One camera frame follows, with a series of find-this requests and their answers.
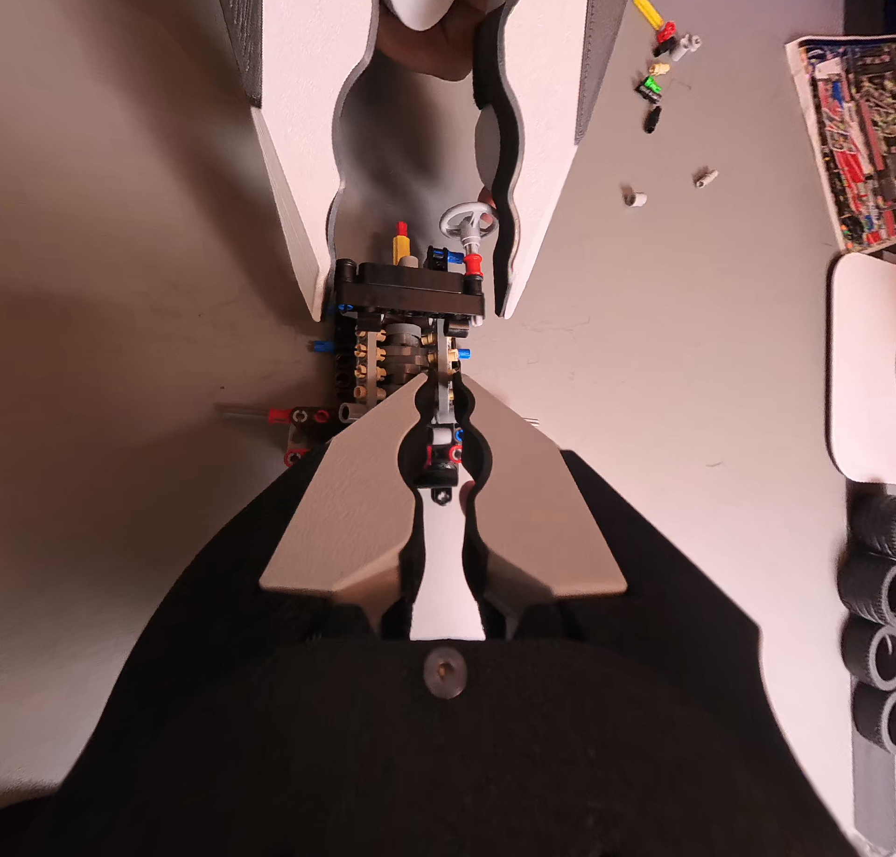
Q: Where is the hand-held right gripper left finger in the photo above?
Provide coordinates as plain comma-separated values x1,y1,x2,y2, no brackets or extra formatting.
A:
259,373,429,640

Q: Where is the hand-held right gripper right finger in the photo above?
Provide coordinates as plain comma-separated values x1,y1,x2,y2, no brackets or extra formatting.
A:
451,373,629,640

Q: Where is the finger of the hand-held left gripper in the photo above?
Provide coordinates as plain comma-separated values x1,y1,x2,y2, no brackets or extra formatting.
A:
210,0,384,323
472,0,636,321

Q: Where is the lego car chassis assembly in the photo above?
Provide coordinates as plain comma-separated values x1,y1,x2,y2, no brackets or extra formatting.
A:
216,202,501,508

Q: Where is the person's left hand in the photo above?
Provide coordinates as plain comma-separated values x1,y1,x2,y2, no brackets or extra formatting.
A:
378,0,526,81

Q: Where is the colourful sticker sheet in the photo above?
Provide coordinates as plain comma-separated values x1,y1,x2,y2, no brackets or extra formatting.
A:
785,33,896,254

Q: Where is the black toy tyre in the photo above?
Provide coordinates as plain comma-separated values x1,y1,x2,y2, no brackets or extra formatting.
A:
840,615,896,690
850,682,896,752
838,552,896,626
850,492,896,560

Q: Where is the white book stand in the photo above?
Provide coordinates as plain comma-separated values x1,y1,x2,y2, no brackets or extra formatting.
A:
827,251,896,485

